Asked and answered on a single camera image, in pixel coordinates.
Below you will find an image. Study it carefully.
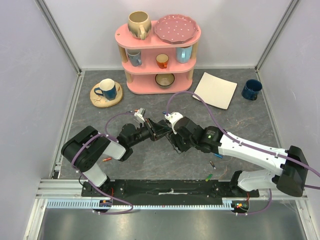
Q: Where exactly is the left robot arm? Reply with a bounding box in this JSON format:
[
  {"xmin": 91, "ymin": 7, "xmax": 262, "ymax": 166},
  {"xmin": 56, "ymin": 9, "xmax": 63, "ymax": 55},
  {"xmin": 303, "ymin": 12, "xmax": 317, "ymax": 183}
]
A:
[{"xmin": 61, "ymin": 118, "xmax": 172, "ymax": 197}]

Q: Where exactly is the dark patterned bowl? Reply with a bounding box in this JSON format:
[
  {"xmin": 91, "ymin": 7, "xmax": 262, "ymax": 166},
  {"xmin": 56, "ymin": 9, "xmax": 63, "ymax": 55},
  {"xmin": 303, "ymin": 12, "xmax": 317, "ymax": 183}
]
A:
[{"xmin": 155, "ymin": 73, "xmax": 175, "ymax": 89}]

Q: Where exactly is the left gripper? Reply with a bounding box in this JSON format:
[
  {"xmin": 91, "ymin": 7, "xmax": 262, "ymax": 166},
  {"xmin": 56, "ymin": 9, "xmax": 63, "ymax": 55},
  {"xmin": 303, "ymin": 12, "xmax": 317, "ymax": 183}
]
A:
[{"xmin": 129, "ymin": 117, "xmax": 172, "ymax": 147}]

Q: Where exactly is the square white plate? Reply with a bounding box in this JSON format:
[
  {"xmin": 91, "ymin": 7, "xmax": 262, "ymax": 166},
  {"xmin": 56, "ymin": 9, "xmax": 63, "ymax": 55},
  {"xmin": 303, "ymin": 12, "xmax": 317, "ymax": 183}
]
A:
[{"xmin": 192, "ymin": 72, "xmax": 238, "ymax": 110}]

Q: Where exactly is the blue mug cream interior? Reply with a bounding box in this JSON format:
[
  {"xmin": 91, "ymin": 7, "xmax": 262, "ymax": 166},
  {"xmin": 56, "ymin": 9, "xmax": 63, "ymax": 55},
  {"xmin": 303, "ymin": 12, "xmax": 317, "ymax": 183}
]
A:
[{"xmin": 93, "ymin": 78, "xmax": 117, "ymax": 101}]

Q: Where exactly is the white cable duct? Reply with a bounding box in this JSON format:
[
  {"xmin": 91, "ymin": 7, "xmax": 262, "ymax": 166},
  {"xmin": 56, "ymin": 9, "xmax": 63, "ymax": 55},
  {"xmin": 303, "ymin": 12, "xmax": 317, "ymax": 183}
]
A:
[{"xmin": 46, "ymin": 198, "xmax": 237, "ymax": 210}]

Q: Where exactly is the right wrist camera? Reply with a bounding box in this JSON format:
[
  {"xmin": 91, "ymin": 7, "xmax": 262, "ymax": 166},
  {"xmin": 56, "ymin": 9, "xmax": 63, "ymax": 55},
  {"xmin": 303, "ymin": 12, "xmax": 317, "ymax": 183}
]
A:
[{"xmin": 164, "ymin": 112, "xmax": 184, "ymax": 135}]

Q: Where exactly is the dark blue mug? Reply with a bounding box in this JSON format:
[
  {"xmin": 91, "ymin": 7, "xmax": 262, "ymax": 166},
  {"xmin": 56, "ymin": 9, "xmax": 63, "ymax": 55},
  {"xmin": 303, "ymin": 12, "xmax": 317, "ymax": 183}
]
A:
[{"xmin": 241, "ymin": 79, "xmax": 263, "ymax": 101}]

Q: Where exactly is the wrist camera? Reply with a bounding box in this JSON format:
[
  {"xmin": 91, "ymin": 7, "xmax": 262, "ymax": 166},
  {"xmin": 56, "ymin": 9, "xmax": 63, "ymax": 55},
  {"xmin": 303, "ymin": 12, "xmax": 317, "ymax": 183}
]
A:
[
  {"xmin": 164, "ymin": 112, "xmax": 184, "ymax": 135},
  {"xmin": 134, "ymin": 107, "xmax": 146, "ymax": 124}
]

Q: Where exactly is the pink three-tier shelf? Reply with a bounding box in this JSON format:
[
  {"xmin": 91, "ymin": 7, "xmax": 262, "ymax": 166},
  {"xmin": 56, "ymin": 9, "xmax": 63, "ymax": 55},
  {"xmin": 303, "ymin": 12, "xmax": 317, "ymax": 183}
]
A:
[{"xmin": 115, "ymin": 23, "xmax": 202, "ymax": 95}]

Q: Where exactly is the black remote control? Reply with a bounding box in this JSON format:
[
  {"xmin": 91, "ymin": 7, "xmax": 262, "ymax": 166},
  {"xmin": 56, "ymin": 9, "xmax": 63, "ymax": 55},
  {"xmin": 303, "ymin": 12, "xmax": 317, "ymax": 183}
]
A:
[{"xmin": 156, "ymin": 120, "xmax": 173, "ymax": 137}]

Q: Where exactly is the grey blue mug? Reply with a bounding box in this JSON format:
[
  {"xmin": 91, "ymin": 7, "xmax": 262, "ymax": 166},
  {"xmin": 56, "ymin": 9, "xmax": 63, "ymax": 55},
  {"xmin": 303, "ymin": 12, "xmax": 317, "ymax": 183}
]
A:
[{"xmin": 126, "ymin": 49, "xmax": 142, "ymax": 67}]

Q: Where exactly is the beige ceramic mug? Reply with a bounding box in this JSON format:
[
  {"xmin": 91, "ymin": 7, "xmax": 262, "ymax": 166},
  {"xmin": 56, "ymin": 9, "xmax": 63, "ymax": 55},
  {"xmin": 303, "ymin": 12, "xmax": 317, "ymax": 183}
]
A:
[{"xmin": 127, "ymin": 11, "xmax": 152, "ymax": 40}]

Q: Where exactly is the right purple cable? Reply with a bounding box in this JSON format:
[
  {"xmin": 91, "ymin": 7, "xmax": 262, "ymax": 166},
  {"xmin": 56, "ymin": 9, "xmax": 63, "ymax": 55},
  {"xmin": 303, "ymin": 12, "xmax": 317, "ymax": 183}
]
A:
[{"xmin": 166, "ymin": 91, "xmax": 320, "ymax": 216}]

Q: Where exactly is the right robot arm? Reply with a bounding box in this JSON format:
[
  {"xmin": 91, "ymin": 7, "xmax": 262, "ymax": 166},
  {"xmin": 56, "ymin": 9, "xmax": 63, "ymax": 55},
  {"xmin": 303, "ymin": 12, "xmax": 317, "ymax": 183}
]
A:
[{"xmin": 165, "ymin": 112, "xmax": 308, "ymax": 197}]

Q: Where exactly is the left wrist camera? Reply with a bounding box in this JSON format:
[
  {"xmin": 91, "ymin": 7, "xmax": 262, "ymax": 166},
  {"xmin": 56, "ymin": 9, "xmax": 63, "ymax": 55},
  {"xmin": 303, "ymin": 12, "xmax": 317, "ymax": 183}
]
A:
[{"xmin": 134, "ymin": 107, "xmax": 146, "ymax": 124}]

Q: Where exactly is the green battery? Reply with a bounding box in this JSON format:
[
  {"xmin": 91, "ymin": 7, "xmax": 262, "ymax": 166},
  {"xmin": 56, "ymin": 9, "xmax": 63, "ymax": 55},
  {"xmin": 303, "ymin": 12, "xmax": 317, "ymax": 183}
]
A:
[{"xmin": 205, "ymin": 173, "xmax": 213, "ymax": 182}]

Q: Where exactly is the beige round saucer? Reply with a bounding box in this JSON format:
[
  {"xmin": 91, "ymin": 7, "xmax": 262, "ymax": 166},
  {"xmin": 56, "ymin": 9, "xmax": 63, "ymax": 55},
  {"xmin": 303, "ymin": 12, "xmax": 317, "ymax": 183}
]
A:
[{"xmin": 90, "ymin": 82, "xmax": 124, "ymax": 108}]

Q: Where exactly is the small orange cup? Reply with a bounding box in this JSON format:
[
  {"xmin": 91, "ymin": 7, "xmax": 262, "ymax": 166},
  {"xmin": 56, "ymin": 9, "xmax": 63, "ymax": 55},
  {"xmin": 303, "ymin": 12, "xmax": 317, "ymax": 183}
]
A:
[{"xmin": 156, "ymin": 53, "xmax": 169, "ymax": 69}]

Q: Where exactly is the pink dotted plate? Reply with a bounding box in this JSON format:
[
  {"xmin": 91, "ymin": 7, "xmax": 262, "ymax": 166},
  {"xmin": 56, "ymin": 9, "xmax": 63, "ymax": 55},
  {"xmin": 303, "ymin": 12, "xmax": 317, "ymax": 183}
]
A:
[{"xmin": 154, "ymin": 14, "xmax": 199, "ymax": 44}]

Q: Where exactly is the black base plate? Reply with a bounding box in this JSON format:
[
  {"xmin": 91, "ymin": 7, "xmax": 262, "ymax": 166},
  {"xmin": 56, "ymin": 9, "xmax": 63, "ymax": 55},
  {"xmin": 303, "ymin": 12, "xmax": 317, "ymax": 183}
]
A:
[{"xmin": 81, "ymin": 178, "xmax": 260, "ymax": 206}]

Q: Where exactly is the light blue mug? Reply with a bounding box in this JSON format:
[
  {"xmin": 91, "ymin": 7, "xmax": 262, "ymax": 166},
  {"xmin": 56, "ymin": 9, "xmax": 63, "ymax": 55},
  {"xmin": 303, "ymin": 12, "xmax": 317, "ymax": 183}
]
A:
[{"xmin": 176, "ymin": 45, "xmax": 193, "ymax": 64}]

